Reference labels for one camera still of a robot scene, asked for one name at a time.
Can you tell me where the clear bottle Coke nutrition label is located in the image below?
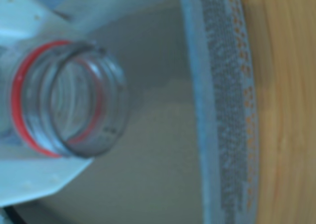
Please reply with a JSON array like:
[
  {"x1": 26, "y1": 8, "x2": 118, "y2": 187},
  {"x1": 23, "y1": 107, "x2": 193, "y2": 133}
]
[{"x1": 0, "y1": 40, "x2": 130, "y2": 159}]

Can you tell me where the grey cardboard box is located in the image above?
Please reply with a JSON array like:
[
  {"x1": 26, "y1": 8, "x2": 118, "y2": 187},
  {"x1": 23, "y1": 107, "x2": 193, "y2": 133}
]
[{"x1": 4, "y1": 0, "x2": 260, "y2": 224}]

